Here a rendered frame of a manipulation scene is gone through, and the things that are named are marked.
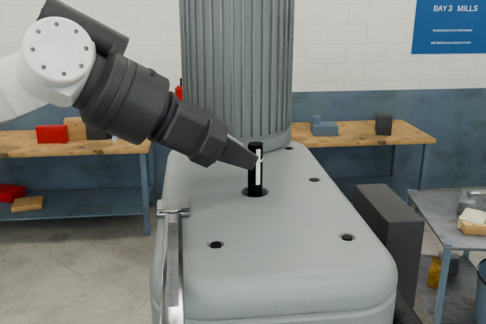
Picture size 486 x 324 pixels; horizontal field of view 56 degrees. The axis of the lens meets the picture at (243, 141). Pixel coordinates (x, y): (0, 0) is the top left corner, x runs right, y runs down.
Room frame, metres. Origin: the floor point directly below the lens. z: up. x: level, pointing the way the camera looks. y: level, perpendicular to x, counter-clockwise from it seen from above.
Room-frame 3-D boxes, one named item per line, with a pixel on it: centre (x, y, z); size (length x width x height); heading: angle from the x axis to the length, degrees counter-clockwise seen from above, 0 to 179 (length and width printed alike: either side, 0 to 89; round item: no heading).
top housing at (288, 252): (0.59, -0.01, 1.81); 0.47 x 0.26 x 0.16; 6
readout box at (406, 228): (0.91, -0.32, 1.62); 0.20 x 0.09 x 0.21; 6
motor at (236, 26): (0.83, 0.01, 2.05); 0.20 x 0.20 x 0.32
